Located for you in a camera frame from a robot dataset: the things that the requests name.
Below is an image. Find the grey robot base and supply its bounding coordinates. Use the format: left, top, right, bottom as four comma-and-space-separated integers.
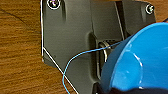
40, 0, 158, 94

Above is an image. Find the blue bowl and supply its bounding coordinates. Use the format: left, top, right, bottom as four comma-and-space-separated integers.
99, 21, 168, 94

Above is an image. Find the thin blue cable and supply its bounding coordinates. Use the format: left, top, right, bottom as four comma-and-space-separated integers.
62, 39, 126, 94

